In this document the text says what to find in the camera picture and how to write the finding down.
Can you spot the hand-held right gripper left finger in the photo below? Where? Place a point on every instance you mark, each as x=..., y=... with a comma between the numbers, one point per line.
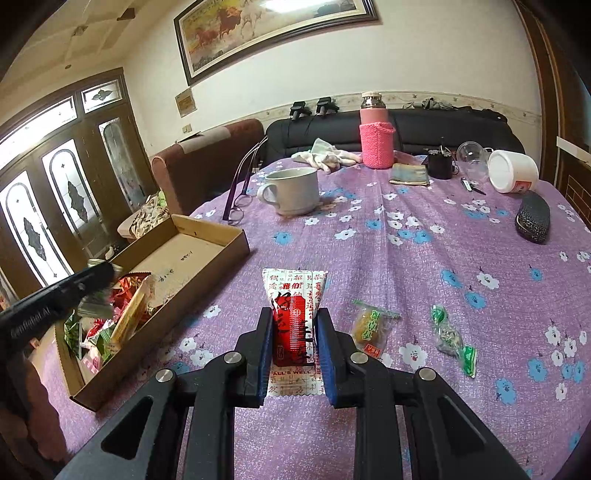
x=263, y=355

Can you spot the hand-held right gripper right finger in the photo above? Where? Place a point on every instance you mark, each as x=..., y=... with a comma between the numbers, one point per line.
x=325, y=355

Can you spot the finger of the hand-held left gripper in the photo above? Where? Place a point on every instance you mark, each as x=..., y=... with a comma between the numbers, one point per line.
x=101, y=277

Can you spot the pale green snack packet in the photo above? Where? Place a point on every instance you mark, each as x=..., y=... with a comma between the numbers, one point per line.
x=94, y=304

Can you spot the pile of snack packets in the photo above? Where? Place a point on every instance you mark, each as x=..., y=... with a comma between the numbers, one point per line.
x=124, y=323

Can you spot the red white snack packet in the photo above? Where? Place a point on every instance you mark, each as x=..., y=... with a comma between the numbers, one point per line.
x=293, y=295

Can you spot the shallow cardboard box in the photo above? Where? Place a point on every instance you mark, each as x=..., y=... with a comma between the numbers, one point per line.
x=198, y=263

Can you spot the person's left forearm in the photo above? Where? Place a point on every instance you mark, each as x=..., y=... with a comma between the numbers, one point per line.
x=46, y=415

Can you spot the yellow cake packet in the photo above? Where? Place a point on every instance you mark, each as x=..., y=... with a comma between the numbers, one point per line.
x=371, y=330

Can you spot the patterned blanket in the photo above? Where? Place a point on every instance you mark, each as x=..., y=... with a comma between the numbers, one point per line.
x=143, y=217

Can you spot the green cloth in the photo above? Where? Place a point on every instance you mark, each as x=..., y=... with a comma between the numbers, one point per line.
x=160, y=198

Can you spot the wooden glass doors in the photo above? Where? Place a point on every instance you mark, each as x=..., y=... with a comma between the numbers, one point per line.
x=55, y=184

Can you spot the green candy packet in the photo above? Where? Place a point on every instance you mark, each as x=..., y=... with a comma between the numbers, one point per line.
x=448, y=337

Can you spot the white cup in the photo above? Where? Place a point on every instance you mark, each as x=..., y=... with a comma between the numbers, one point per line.
x=295, y=194

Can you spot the white gloves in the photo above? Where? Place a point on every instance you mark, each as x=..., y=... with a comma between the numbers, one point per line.
x=328, y=154

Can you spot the black mug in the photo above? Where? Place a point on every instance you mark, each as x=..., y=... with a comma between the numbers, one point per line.
x=439, y=165

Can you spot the pink bottle with knitted sleeve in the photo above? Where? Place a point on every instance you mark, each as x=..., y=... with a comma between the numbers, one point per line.
x=376, y=138

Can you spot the black pen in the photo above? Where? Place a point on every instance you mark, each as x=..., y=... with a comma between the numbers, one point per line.
x=472, y=185

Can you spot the black leather sofa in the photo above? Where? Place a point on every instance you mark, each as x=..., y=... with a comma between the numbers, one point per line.
x=415, y=134

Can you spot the clear plastic cup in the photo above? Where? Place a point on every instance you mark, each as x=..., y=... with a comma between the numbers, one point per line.
x=473, y=159

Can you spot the black device on sofa back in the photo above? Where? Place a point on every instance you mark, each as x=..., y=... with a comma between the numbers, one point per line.
x=299, y=110
x=327, y=106

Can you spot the black glasses case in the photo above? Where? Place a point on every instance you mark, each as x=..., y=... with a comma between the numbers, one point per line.
x=533, y=217

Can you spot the white plastic jar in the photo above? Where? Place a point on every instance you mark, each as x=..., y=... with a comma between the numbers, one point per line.
x=512, y=170

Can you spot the black bag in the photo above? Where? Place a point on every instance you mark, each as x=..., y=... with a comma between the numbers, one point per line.
x=485, y=115

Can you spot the white flat box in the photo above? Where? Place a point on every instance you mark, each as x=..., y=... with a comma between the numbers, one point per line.
x=575, y=146

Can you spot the wooden cabinet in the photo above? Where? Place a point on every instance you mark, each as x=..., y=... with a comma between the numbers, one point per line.
x=568, y=92

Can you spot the purple frame eyeglasses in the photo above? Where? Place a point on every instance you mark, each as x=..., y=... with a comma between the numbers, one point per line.
x=235, y=214

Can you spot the wall plaque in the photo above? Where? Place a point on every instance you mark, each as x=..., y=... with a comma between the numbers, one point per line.
x=185, y=102

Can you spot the framed wall painting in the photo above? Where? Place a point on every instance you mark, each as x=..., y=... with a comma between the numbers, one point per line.
x=277, y=32

